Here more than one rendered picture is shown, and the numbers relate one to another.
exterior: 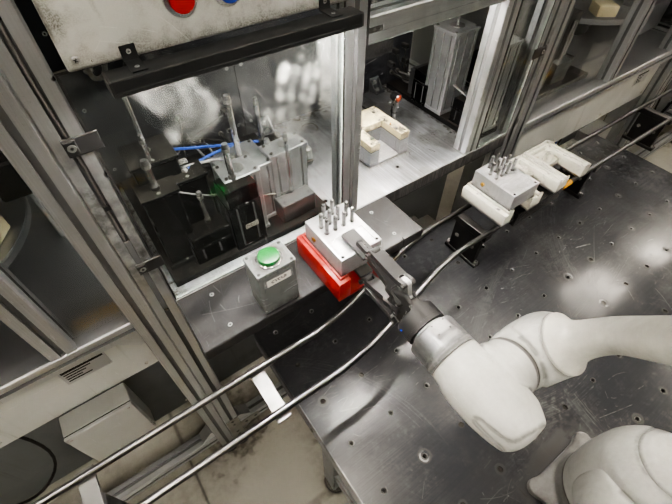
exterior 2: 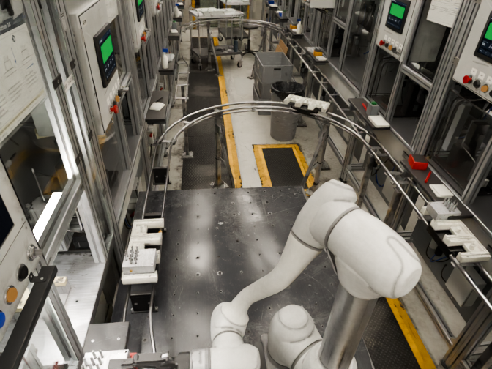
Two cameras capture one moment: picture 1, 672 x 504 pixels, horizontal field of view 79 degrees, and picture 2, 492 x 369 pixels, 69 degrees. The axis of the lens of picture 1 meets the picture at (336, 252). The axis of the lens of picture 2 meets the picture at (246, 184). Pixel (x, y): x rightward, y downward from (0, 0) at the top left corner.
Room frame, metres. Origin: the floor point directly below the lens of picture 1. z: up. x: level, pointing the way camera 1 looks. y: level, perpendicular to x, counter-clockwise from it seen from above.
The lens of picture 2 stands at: (-0.04, 0.26, 2.07)
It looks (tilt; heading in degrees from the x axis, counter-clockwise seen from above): 36 degrees down; 298
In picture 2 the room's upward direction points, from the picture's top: 3 degrees clockwise
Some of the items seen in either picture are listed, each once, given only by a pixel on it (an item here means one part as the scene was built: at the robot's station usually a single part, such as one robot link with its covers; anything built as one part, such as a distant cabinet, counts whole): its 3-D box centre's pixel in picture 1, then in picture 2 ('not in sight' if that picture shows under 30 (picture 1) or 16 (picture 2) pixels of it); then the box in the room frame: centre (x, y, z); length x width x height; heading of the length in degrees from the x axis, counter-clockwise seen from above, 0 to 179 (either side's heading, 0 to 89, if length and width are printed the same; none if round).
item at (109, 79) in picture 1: (245, 37); (17, 332); (0.56, 0.12, 1.37); 0.36 x 0.04 x 0.04; 125
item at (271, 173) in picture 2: not in sight; (283, 167); (1.09, -2.72, 0.01); 1.00 x 0.55 x 0.01; 125
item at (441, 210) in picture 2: not in sight; (444, 208); (-0.28, -1.49, 0.92); 0.13 x 0.10 x 0.09; 35
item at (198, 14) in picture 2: not in sight; (217, 36); (3.51, -5.19, 0.48); 0.88 x 0.56 x 0.96; 53
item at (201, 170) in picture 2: not in sight; (206, 83); (3.13, -4.29, 0.01); 5.85 x 0.59 x 0.01; 125
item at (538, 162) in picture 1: (524, 186); (145, 252); (0.88, -0.53, 0.84); 0.36 x 0.14 x 0.10; 125
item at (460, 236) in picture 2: not in sight; (451, 235); (-0.35, -1.39, 0.84); 0.37 x 0.14 x 0.10; 125
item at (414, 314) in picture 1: (410, 311); (175, 366); (0.38, -0.13, 0.98); 0.09 x 0.07 x 0.08; 35
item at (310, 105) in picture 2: not in sight; (306, 106); (0.86, -2.49, 0.84); 0.37 x 0.14 x 0.10; 3
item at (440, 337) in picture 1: (439, 343); (199, 364); (0.32, -0.17, 0.98); 0.09 x 0.06 x 0.09; 125
